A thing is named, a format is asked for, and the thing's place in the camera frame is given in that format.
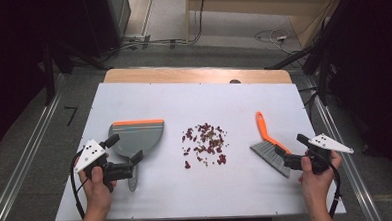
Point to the wooden table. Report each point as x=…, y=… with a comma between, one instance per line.
x=182, y=76

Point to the person's right hand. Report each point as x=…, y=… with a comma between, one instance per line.
x=317, y=185

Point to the orange brush with grey bristles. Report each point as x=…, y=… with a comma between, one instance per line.
x=262, y=125

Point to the black stand leg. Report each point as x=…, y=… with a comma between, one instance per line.
x=292, y=58

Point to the pile of red beans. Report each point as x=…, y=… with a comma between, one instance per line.
x=205, y=126

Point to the light wooden shelf unit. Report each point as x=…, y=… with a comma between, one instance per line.
x=246, y=5

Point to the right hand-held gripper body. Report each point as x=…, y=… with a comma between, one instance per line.
x=329, y=143

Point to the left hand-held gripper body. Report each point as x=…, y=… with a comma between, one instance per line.
x=90, y=153

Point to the person's left hand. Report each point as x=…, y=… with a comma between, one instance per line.
x=96, y=195

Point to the metal floor rail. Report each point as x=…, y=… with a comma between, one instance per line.
x=22, y=158
x=353, y=177

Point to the grey dustpan with orange edge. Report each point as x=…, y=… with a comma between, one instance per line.
x=138, y=139

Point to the white board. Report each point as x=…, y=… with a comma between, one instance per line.
x=201, y=193

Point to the black curtain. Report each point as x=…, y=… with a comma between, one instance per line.
x=30, y=37
x=375, y=66

